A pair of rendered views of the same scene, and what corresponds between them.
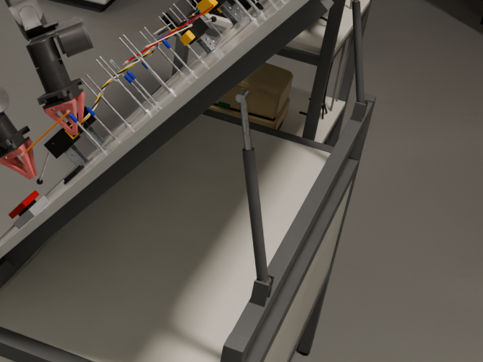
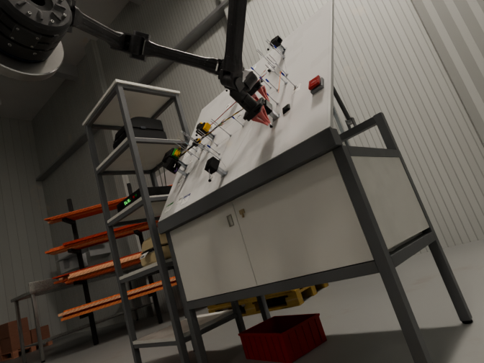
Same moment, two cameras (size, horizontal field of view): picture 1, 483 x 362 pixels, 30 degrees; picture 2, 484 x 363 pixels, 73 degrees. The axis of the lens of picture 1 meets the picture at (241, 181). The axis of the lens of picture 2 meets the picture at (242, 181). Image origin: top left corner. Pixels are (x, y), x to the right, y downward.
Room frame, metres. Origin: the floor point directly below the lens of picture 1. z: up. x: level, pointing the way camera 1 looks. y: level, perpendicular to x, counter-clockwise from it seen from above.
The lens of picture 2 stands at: (1.16, 1.68, 0.53)
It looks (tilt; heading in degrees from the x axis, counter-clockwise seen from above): 13 degrees up; 298
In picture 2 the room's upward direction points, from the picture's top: 17 degrees counter-clockwise
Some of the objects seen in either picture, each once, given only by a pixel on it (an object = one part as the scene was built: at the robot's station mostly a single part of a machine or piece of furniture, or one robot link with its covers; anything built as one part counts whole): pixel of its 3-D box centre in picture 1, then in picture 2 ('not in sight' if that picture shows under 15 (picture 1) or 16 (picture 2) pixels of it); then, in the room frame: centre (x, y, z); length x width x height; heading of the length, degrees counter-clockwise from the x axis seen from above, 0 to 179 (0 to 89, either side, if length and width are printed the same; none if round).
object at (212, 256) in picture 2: not in sight; (208, 255); (2.19, 0.31, 0.60); 0.55 x 0.02 x 0.39; 166
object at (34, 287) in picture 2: not in sight; (92, 304); (6.58, -2.00, 0.55); 2.07 x 0.79 x 1.10; 83
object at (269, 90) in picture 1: (241, 94); (166, 245); (2.69, 0.05, 0.76); 0.30 x 0.21 x 0.20; 80
